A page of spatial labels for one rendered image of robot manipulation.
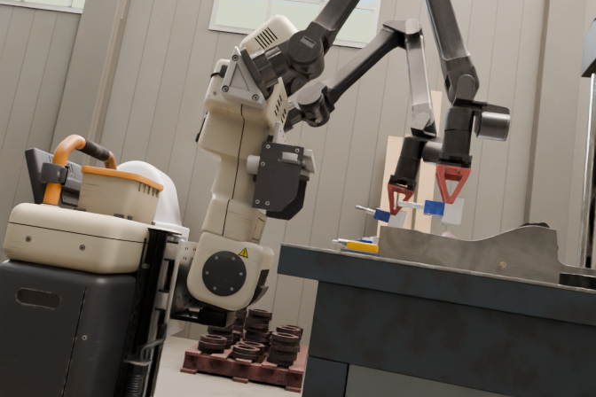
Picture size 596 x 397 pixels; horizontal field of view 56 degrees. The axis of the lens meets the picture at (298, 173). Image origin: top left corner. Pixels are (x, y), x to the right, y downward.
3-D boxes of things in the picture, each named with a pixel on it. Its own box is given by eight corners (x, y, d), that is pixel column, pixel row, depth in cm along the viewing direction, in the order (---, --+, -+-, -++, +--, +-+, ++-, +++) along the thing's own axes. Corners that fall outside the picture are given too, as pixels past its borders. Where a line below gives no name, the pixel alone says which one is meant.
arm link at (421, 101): (407, 48, 178) (401, 20, 171) (425, 44, 177) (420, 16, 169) (418, 150, 152) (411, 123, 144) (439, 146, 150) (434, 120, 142)
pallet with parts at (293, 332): (173, 370, 343) (184, 306, 349) (214, 346, 450) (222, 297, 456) (300, 393, 335) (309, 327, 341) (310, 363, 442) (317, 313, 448)
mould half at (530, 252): (375, 264, 127) (382, 205, 129) (381, 266, 152) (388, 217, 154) (617, 301, 115) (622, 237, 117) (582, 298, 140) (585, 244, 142)
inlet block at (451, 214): (395, 214, 115) (399, 189, 116) (396, 216, 120) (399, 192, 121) (460, 224, 112) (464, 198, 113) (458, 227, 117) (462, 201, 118)
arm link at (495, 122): (452, 89, 125) (458, 73, 117) (505, 96, 124) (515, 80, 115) (445, 139, 123) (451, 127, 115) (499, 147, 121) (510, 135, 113)
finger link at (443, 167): (464, 208, 117) (469, 165, 119) (467, 204, 111) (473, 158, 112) (431, 204, 119) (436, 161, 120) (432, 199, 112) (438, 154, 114)
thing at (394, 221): (351, 216, 147) (356, 197, 146) (354, 216, 152) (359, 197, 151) (400, 232, 143) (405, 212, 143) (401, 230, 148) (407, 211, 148)
